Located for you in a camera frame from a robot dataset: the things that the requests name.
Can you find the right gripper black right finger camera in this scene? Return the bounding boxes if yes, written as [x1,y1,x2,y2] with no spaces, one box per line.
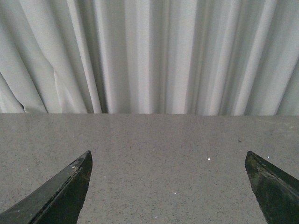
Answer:
[244,151,299,224]

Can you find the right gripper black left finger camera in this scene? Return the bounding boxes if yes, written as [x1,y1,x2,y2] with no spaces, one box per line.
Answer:
[0,151,93,224]

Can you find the white pleated curtain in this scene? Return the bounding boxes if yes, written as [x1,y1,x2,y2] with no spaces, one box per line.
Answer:
[0,0,299,115]

